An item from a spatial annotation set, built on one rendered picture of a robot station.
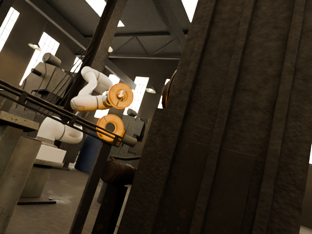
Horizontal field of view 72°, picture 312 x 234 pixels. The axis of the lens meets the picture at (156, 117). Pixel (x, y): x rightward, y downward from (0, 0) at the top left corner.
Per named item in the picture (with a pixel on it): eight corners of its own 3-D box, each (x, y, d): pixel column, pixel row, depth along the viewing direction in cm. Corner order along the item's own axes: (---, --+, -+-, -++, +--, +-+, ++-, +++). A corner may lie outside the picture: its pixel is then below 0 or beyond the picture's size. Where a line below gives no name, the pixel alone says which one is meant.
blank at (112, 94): (138, 91, 132) (136, 92, 135) (116, 77, 126) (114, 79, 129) (127, 113, 127) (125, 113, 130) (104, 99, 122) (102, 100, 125)
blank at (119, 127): (107, 147, 120) (106, 146, 123) (129, 131, 126) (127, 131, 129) (91, 124, 116) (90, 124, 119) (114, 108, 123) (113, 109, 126)
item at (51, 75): (-15, 136, 577) (29, 44, 637) (25, 145, 686) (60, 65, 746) (20, 149, 519) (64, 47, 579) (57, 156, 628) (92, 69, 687)
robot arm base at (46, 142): (23, 139, 188) (26, 133, 189) (44, 145, 207) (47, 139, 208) (37, 143, 180) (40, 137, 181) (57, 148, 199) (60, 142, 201)
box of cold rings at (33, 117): (47, 158, 509) (61, 123, 528) (73, 168, 462) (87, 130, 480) (-9, 147, 407) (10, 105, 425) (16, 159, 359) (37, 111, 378)
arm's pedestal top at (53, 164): (9, 153, 186) (10, 149, 187) (41, 159, 213) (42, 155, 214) (31, 163, 171) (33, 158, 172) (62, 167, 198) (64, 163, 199)
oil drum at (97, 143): (104, 175, 506) (116, 139, 525) (87, 173, 456) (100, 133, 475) (86, 168, 535) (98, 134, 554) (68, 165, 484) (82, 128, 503)
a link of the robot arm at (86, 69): (88, 67, 186) (101, 75, 195) (83, 60, 199) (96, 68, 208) (80, 80, 188) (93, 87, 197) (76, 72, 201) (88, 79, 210)
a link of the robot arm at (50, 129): (33, 135, 197) (42, 113, 202) (53, 140, 209) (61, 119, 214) (40, 137, 185) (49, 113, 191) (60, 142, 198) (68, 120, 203)
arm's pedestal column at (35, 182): (-15, 188, 178) (1, 151, 184) (29, 189, 212) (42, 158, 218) (12, 204, 159) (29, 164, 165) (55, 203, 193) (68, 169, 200)
